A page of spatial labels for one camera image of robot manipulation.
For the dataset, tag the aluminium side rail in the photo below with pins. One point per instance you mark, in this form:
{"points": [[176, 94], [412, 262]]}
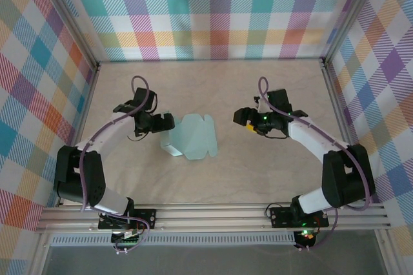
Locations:
{"points": [[336, 107], [84, 110]]}

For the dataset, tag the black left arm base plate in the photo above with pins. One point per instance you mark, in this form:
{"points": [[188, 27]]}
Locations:
{"points": [[146, 218]]}

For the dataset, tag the light teal paper box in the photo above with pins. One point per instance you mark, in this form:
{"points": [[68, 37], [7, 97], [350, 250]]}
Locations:
{"points": [[193, 139]]}

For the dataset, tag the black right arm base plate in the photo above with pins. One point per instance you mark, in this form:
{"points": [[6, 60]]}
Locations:
{"points": [[280, 217]]}

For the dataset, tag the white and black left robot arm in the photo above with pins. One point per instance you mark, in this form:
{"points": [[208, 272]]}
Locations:
{"points": [[71, 175]]}

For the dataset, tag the aluminium frame post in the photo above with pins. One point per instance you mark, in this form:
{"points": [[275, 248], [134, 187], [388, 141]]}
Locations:
{"points": [[351, 13], [68, 13]]}

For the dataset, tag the long aluminium mounting rail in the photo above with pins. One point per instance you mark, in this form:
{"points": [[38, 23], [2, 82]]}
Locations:
{"points": [[209, 217]]}

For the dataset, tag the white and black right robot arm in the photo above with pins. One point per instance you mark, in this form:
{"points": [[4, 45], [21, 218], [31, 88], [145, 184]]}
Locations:
{"points": [[342, 175]]}

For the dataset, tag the control board with lit LEDs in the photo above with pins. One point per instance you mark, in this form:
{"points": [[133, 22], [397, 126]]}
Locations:
{"points": [[306, 236]]}

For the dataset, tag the control board with green terminal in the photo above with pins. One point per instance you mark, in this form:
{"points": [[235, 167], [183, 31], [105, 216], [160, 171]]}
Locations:
{"points": [[127, 239]]}

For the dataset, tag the aluminium frame leg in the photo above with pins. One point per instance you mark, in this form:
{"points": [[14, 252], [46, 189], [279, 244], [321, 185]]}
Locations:
{"points": [[385, 252], [40, 255]]}

